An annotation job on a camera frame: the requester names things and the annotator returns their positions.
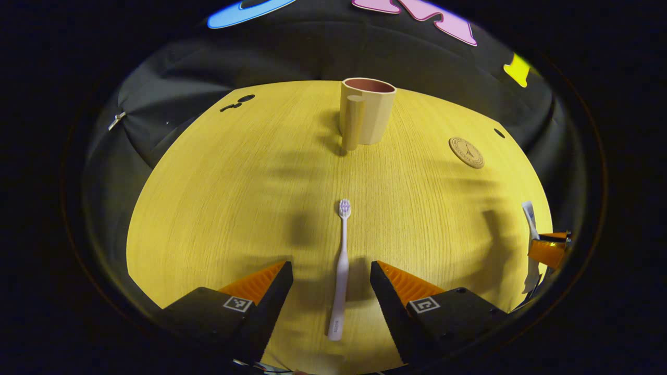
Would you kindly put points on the pale pink toothbrush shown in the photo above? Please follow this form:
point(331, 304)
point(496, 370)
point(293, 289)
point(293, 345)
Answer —
point(341, 281)

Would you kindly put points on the wooden desktop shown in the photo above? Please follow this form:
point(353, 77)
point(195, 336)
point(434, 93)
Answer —
point(234, 208)

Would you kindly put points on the black backdrop cloth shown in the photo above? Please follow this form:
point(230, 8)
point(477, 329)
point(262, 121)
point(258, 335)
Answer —
point(292, 57)

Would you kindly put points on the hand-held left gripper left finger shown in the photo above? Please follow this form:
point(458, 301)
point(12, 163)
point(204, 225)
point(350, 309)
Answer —
point(273, 304)

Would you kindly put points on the silver cloth clip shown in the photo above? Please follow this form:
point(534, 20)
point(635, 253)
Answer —
point(116, 121)

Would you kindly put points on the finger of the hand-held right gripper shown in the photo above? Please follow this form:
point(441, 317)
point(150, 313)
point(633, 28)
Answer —
point(544, 252)
point(555, 237)

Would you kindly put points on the white toothpaste tube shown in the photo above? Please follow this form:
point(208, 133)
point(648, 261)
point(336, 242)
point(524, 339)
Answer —
point(530, 216)

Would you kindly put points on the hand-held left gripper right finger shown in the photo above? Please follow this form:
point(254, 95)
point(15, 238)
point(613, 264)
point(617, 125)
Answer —
point(388, 307)

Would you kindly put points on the round wooden coaster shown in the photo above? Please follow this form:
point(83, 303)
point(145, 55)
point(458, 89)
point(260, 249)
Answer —
point(466, 152)

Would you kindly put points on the beige cup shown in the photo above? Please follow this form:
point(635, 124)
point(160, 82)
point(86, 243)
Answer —
point(372, 114)

